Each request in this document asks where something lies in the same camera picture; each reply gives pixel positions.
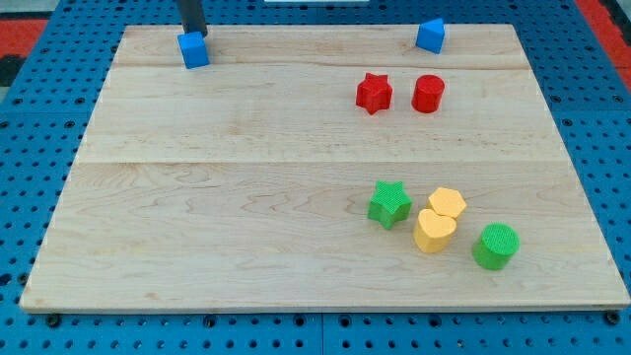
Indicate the blue cube block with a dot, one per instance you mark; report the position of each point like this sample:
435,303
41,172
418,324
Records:
193,50

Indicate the light wooden board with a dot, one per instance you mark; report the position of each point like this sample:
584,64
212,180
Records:
244,186

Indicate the green star block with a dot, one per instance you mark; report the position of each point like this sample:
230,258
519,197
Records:
389,204

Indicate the red star block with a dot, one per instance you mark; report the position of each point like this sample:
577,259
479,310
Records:
374,93

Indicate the yellow heart block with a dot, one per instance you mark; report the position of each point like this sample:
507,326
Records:
433,232

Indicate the yellow hexagon block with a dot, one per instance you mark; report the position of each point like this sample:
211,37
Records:
447,202

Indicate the red cylinder block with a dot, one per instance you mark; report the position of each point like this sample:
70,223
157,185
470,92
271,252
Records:
428,93

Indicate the green cylinder block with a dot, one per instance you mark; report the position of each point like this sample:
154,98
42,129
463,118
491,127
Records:
496,246

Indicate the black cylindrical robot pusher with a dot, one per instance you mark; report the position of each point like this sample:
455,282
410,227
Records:
192,16

